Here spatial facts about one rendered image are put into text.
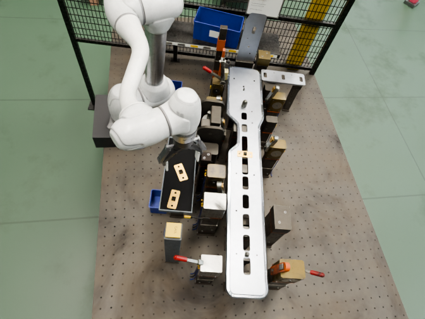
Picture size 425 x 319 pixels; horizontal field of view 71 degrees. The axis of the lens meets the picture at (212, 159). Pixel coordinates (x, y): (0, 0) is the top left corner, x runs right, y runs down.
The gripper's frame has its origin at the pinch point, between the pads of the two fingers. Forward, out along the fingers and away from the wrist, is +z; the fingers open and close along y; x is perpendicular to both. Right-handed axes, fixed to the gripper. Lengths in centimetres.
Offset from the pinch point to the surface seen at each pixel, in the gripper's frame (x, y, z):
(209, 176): -2.5, 13.8, 17.5
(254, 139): 14, 49, 26
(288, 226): -37, 40, 22
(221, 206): -19.3, 12.4, 14.5
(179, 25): 112, 40, 23
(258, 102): 37, 64, 26
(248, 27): 74, 68, 1
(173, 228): -23.0, -11.5, 9.4
